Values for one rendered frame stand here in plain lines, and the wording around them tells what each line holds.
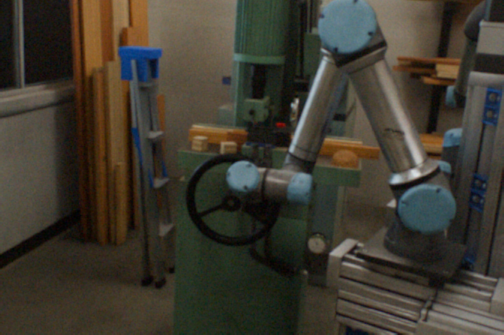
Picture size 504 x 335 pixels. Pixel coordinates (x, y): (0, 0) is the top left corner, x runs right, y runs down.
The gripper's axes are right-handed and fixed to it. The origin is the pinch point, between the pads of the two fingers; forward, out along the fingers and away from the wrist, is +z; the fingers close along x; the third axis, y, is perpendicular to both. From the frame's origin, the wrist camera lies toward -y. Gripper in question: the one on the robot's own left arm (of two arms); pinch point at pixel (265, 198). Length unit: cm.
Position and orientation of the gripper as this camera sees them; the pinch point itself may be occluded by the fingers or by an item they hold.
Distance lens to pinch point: 166.2
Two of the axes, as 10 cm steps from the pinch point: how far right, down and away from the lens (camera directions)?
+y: -1.8, 9.5, -2.6
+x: 9.7, 1.3, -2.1
